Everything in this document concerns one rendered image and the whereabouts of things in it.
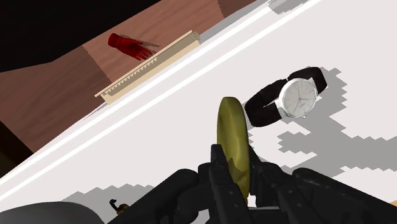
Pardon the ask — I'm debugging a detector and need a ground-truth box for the silver wristwatch with black strap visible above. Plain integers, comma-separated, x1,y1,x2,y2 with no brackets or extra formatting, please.
244,66,328,129

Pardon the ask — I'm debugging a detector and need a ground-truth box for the red glove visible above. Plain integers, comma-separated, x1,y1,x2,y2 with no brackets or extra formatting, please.
107,32,154,62

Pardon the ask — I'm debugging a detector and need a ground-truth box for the grey rounded object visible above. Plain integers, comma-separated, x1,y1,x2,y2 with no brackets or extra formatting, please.
0,201,105,224

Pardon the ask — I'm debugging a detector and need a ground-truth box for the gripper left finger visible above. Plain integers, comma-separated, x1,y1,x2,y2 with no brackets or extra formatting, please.
106,143,254,224

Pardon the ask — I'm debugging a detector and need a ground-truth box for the small dark brass figure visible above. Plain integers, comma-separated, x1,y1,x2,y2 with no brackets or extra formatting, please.
108,198,130,216

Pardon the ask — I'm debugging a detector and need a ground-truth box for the olive yellow round disc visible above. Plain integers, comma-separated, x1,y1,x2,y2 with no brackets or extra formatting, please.
216,96,251,204

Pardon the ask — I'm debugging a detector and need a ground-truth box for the long beige toothed rack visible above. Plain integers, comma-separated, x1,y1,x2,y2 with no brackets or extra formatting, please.
94,29,201,106

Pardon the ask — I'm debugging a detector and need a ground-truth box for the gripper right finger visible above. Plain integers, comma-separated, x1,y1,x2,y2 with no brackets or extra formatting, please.
247,145,397,224

